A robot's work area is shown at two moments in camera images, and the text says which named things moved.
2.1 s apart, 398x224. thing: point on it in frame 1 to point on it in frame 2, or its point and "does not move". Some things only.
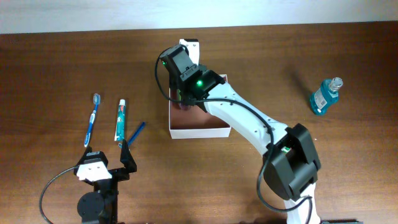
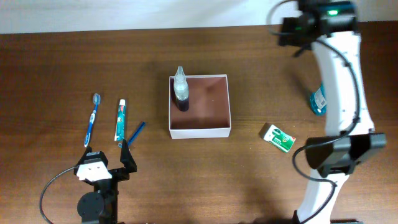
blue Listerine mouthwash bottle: (326, 95) does not move
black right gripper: (175, 79) to (288, 29)
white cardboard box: (194, 122) does not move
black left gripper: (127, 162) does not move
